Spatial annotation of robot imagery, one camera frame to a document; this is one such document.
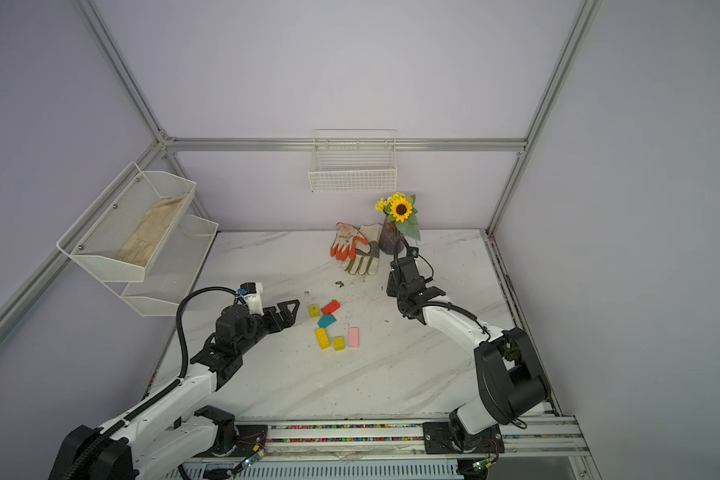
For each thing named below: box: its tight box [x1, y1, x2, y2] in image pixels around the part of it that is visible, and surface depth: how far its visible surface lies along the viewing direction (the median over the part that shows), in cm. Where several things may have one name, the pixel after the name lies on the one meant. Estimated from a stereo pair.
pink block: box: [349, 327, 359, 348], surface depth 93 cm
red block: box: [321, 300, 341, 315], surface depth 100 cm
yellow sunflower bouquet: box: [375, 192, 421, 241], surface depth 96 cm
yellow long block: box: [316, 328, 331, 350], surface depth 91 cm
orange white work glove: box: [330, 222, 369, 261], surface depth 117 cm
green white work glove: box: [345, 224, 383, 275], surface depth 114 cm
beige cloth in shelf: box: [118, 194, 187, 267], surface depth 82 cm
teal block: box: [317, 314, 337, 329], surface depth 97 cm
